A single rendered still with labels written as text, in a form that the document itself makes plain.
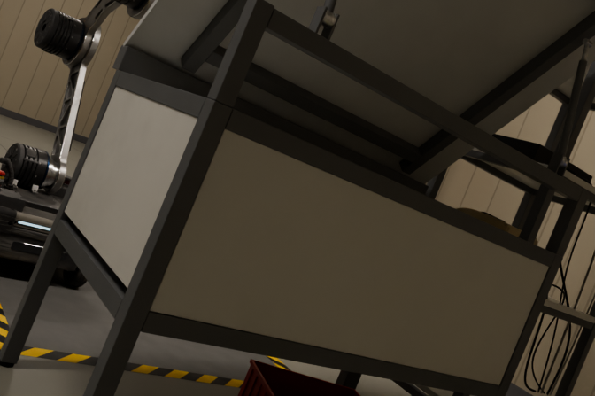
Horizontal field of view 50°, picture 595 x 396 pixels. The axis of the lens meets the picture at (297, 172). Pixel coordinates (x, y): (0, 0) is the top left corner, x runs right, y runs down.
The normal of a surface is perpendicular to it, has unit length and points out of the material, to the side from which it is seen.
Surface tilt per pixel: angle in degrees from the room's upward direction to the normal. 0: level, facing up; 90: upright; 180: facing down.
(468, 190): 90
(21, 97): 90
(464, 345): 90
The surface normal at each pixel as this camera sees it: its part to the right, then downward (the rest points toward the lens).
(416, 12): 0.15, 0.77
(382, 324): 0.52, 0.22
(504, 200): -0.70, -0.29
